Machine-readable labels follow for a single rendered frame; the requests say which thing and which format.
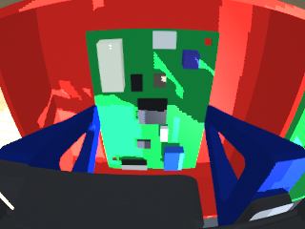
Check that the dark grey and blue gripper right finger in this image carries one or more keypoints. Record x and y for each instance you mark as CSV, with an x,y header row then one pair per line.
x,y
273,164

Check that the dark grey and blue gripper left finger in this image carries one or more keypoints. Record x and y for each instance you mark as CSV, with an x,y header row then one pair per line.
x,y
44,148

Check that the red bin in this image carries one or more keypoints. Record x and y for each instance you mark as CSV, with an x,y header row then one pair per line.
x,y
259,76

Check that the green open-top bin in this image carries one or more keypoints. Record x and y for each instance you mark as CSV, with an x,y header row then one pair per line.
x,y
296,134

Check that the green circuit board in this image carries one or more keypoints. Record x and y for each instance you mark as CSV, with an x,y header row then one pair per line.
x,y
152,88

